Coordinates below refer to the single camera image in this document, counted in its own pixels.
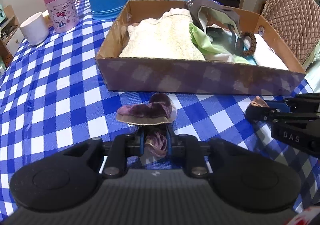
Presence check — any pink hello kitty cup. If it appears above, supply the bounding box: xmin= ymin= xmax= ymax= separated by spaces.
xmin=44 ymin=0 xmax=80 ymax=33

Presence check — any cream knitted cloth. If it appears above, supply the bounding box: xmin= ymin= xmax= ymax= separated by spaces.
xmin=119 ymin=8 xmax=205 ymax=61

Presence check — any white cloth mask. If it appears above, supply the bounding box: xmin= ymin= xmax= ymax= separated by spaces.
xmin=207 ymin=6 xmax=290 ymax=71

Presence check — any green cloth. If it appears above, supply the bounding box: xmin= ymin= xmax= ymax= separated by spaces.
xmin=189 ymin=23 xmax=250 ymax=64

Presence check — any white ceramic mug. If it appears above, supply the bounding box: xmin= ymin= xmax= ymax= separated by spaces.
xmin=20 ymin=12 xmax=49 ymax=46

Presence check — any purple velvet scrunchie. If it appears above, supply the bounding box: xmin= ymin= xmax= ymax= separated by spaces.
xmin=116 ymin=93 xmax=177 ymax=157

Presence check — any dark eye mask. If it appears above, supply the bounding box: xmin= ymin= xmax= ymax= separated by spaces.
xmin=185 ymin=0 xmax=244 ymax=56

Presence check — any blue surgical mask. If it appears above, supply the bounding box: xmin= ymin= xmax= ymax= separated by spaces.
xmin=243 ymin=41 xmax=258 ymax=65

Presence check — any brown cardboard box tray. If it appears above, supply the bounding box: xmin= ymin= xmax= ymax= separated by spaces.
xmin=95 ymin=0 xmax=305 ymax=96

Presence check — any blue white checkered tablecloth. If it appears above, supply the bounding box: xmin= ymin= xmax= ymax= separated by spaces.
xmin=1 ymin=0 xmax=319 ymax=220

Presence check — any wooden shelf unit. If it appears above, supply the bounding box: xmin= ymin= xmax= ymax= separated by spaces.
xmin=1 ymin=5 xmax=20 ymax=67

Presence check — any brown braided hair tie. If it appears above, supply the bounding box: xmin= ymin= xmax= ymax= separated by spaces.
xmin=240 ymin=31 xmax=258 ymax=57

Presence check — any quilted brown chair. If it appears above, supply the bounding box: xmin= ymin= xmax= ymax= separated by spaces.
xmin=261 ymin=0 xmax=319 ymax=69

